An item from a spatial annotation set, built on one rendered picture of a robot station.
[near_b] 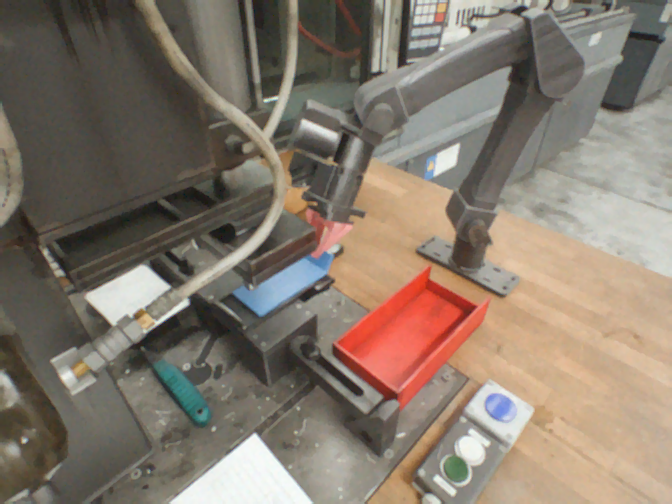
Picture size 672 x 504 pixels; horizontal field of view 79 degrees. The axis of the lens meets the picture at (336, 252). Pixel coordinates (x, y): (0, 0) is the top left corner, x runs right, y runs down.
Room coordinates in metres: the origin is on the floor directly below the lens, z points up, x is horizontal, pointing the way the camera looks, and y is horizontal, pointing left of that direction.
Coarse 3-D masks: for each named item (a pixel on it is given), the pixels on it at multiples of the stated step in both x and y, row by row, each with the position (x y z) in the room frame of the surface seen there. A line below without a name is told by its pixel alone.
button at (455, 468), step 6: (450, 456) 0.23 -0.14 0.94; (456, 456) 0.23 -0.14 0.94; (444, 462) 0.22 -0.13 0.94; (450, 462) 0.22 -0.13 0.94; (456, 462) 0.22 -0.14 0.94; (462, 462) 0.22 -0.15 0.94; (444, 468) 0.22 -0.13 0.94; (450, 468) 0.22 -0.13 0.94; (456, 468) 0.22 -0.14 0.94; (462, 468) 0.22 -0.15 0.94; (468, 468) 0.22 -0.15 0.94; (450, 474) 0.21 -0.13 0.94; (456, 474) 0.21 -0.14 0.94; (462, 474) 0.21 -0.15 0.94; (468, 474) 0.21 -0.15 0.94; (456, 480) 0.20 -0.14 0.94; (462, 480) 0.20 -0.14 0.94
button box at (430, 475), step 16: (448, 432) 0.26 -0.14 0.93; (464, 432) 0.26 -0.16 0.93; (480, 432) 0.26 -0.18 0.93; (448, 448) 0.24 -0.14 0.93; (496, 448) 0.24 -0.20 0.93; (432, 464) 0.22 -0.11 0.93; (480, 464) 0.22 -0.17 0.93; (496, 464) 0.22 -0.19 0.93; (416, 480) 0.21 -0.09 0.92; (432, 480) 0.21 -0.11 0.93; (448, 480) 0.21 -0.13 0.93; (480, 480) 0.21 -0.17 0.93; (432, 496) 0.19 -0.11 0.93; (448, 496) 0.19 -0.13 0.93; (464, 496) 0.19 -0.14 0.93
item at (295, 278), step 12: (324, 252) 0.52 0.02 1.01; (300, 264) 0.52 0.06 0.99; (312, 264) 0.52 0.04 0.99; (324, 264) 0.51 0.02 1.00; (276, 276) 0.49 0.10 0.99; (288, 276) 0.49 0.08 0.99; (300, 276) 0.49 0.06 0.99; (312, 276) 0.49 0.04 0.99; (240, 288) 0.46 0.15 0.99; (288, 288) 0.46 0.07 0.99; (300, 288) 0.46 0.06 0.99; (240, 300) 0.44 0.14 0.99; (252, 300) 0.43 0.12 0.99; (264, 300) 0.43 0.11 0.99; (276, 300) 0.44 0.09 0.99; (264, 312) 0.41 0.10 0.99
